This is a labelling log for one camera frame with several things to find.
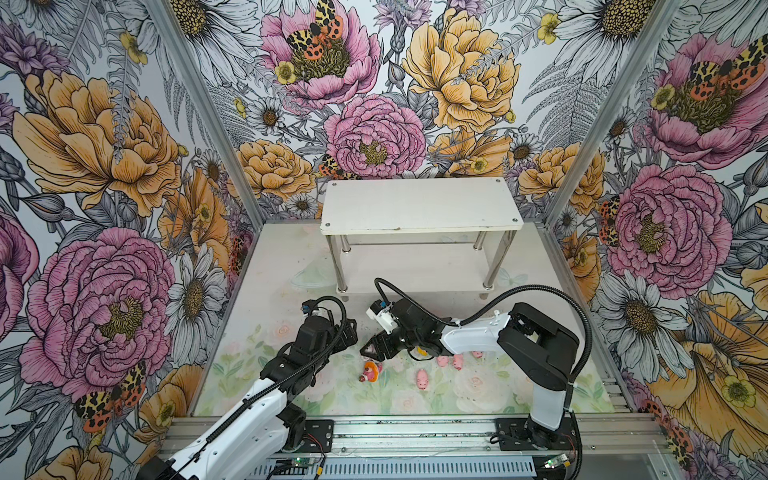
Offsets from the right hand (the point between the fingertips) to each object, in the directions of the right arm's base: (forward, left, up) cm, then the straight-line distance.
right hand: (371, 355), depth 84 cm
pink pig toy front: (-6, -14, -2) cm, 15 cm away
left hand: (+4, +8, +4) cm, 10 cm away
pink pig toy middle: (-2, -24, -2) cm, 24 cm away
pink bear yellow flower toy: (-5, -13, +14) cm, 20 cm away
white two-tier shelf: (+47, -19, -2) cm, 50 cm away
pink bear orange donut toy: (-4, 0, 0) cm, 4 cm away
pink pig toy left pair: (-1, -20, -2) cm, 20 cm away
